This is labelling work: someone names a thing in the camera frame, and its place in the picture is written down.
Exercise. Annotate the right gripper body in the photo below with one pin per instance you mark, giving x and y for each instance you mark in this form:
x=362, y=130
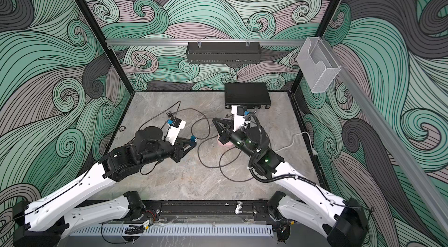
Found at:
x=234, y=138

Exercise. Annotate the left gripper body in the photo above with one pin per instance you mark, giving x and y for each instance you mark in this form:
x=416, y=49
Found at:
x=176, y=155

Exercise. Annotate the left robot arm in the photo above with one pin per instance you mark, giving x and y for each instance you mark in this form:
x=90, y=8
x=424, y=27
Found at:
x=44, y=222

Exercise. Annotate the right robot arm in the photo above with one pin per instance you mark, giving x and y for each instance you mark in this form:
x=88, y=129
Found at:
x=343, y=223

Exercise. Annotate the pink power strip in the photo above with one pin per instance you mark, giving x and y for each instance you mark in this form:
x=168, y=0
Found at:
x=228, y=144

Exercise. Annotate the black briefcase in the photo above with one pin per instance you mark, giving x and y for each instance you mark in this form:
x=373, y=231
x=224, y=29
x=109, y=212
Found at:
x=251, y=95

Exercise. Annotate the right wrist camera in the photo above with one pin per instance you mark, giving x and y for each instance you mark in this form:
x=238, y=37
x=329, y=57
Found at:
x=239, y=113

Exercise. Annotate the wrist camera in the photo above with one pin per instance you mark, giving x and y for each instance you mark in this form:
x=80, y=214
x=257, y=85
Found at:
x=175, y=126
x=239, y=113

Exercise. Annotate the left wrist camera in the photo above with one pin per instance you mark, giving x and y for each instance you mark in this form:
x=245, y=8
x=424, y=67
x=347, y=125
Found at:
x=175, y=126

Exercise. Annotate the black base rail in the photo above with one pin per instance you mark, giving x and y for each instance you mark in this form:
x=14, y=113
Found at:
x=177, y=210

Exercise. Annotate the black wall shelf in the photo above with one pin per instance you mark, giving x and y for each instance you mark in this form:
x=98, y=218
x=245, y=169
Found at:
x=202, y=52

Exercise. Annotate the clear acrylic wall holder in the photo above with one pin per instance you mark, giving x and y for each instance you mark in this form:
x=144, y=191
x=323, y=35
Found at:
x=318, y=63

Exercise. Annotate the white slotted cable duct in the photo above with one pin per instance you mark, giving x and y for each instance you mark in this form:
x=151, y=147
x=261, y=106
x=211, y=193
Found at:
x=221, y=230

